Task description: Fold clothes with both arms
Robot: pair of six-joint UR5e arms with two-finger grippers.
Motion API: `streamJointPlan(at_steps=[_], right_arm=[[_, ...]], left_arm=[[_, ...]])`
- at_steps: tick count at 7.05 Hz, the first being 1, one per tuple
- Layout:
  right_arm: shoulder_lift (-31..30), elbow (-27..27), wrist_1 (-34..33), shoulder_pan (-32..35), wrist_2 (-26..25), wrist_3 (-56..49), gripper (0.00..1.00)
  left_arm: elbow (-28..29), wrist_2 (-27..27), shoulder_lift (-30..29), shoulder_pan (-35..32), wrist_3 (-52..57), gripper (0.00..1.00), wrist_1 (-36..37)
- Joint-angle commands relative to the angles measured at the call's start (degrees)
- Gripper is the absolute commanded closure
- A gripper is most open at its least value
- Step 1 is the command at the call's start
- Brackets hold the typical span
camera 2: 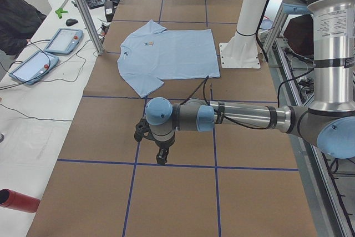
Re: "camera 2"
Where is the far teach pendant blue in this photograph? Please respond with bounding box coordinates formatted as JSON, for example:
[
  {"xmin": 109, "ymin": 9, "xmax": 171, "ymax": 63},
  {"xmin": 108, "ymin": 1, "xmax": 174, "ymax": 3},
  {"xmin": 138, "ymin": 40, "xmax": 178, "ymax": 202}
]
[{"xmin": 44, "ymin": 28, "xmax": 83, "ymax": 56}]

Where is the white camera pillar with base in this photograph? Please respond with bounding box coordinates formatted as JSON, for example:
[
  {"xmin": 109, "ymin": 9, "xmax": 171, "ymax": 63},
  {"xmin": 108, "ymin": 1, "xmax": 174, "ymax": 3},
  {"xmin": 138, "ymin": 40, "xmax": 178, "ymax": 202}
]
[{"xmin": 220, "ymin": 0, "xmax": 268, "ymax": 69}]

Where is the red cylinder bottle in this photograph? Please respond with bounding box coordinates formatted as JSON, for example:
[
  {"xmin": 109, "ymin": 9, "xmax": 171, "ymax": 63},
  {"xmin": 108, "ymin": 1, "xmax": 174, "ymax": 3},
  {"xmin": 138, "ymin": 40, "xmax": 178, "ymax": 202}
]
[{"xmin": 1, "ymin": 189, "xmax": 40, "ymax": 213}]

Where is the aluminium frame post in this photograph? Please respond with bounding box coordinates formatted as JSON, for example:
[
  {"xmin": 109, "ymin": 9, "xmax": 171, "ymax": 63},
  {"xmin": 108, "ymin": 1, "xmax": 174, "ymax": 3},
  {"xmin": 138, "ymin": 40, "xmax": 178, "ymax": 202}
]
[{"xmin": 74, "ymin": 0, "xmax": 104, "ymax": 56}]

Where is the light blue t-shirt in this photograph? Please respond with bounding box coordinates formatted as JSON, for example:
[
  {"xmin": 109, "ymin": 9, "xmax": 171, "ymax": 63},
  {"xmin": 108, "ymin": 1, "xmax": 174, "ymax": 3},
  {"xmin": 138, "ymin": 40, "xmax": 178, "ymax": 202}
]
[{"xmin": 117, "ymin": 20, "xmax": 220, "ymax": 98}]

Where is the seated person in black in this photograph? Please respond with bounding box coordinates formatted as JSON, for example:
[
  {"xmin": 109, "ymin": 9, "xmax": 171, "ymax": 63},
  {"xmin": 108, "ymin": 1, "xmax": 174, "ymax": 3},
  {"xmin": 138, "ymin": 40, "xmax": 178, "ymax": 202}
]
[{"xmin": 1, "ymin": 0, "xmax": 47, "ymax": 56}]

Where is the teach pendant blue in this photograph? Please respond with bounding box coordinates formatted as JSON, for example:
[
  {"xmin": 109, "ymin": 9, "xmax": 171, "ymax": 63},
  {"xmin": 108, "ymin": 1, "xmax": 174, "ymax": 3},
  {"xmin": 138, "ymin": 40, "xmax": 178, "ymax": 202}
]
[
  {"xmin": 9, "ymin": 51, "xmax": 59, "ymax": 85},
  {"xmin": 44, "ymin": 28, "xmax": 83, "ymax": 56}
]

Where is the black computer mouse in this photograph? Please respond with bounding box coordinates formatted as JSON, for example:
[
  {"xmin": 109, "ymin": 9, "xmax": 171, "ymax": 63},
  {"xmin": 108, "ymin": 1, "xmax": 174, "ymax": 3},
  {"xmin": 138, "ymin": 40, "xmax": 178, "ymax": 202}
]
[{"xmin": 65, "ymin": 18, "xmax": 78, "ymax": 27}]

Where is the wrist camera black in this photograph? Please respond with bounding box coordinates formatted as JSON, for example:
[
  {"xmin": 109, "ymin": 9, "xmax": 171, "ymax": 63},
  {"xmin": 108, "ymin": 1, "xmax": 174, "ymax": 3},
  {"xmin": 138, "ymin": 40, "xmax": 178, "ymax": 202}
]
[{"xmin": 134, "ymin": 118, "xmax": 153, "ymax": 142}]

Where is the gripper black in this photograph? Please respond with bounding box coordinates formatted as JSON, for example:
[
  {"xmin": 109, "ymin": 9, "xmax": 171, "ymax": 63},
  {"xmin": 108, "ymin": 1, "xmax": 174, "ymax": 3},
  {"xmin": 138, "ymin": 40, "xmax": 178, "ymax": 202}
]
[{"xmin": 155, "ymin": 139, "xmax": 174, "ymax": 165}]

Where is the near teach pendant blue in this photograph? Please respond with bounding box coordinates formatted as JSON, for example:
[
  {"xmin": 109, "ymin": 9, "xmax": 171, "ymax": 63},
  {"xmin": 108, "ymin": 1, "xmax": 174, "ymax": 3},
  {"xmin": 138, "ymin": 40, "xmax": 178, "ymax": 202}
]
[{"xmin": 9, "ymin": 51, "xmax": 59, "ymax": 85}]

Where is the green plastic tool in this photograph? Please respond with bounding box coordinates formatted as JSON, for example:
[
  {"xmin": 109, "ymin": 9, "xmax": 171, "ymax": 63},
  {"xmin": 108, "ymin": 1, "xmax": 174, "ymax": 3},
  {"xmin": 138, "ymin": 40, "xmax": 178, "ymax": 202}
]
[{"xmin": 55, "ymin": 7, "xmax": 68, "ymax": 19}]

